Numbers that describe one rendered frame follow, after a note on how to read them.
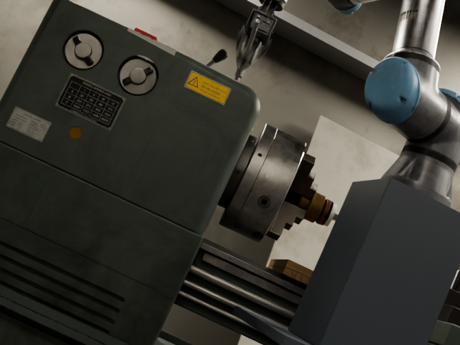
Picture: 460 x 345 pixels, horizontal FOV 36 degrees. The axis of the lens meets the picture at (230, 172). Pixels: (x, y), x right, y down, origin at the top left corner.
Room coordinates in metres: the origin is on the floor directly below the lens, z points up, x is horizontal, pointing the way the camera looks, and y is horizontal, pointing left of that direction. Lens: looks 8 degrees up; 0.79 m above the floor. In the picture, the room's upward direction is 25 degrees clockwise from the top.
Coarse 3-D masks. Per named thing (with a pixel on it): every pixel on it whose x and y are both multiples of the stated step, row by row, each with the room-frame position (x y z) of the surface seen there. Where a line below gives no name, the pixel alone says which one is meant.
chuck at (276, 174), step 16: (272, 144) 1.86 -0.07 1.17; (288, 144) 1.88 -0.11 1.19; (304, 144) 1.91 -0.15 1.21; (272, 160) 1.84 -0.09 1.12; (288, 160) 1.85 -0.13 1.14; (272, 176) 1.84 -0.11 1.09; (288, 176) 1.84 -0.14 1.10; (256, 192) 1.84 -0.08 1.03; (272, 192) 1.84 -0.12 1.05; (256, 208) 1.86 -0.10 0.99; (272, 208) 1.85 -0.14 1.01; (240, 224) 1.92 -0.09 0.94; (256, 224) 1.89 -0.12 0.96; (256, 240) 1.97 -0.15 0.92
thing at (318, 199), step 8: (304, 200) 1.96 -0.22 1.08; (312, 200) 1.95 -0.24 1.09; (320, 200) 1.96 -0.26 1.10; (328, 200) 1.97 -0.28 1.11; (304, 208) 1.97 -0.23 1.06; (312, 208) 1.95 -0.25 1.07; (320, 208) 1.95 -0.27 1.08; (328, 208) 1.96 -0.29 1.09; (304, 216) 1.97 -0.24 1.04; (312, 216) 1.96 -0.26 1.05; (320, 216) 1.97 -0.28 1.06; (328, 216) 1.96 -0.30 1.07; (320, 224) 1.99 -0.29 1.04
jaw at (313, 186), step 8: (296, 144) 1.91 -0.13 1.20; (304, 160) 1.90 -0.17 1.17; (312, 160) 1.90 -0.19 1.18; (304, 168) 1.91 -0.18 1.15; (296, 176) 1.93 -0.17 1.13; (304, 176) 1.92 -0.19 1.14; (312, 176) 1.93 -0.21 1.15; (296, 184) 1.94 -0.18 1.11; (304, 184) 1.94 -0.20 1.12; (312, 184) 1.96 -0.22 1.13; (304, 192) 1.95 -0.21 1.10; (312, 192) 1.95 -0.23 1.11
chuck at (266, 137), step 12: (264, 132) 1.88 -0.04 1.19; (276, 132) 1.91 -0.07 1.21; (264, 144) 1.85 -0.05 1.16; (252, 156) 1.84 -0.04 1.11; (264, 156) 1.84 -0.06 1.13; (252, 168) 1.83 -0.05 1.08; (240, 180) 1.86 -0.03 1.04; (252, 180) 1.84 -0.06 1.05; (240, 192) 1.85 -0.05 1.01; (240, 204) 1.87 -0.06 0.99; (228, 216) 1.91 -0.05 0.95; (228, 228) 1.99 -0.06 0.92
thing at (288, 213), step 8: (280, 208) 1.95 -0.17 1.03; (288, 208) 1.96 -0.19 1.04; (296, 208) 1.96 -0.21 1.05; (280, 216) 1.95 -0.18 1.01; (288, 216) 1.95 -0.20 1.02; (296, 216) 1.95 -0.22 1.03; (272, 224) 1.93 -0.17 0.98; (280, 224) 1.94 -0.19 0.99; (288, 224) 1.95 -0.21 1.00; (256, 232) 1.93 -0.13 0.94; (272, 232) 1.93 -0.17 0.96; (280, 232) 1.93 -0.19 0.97
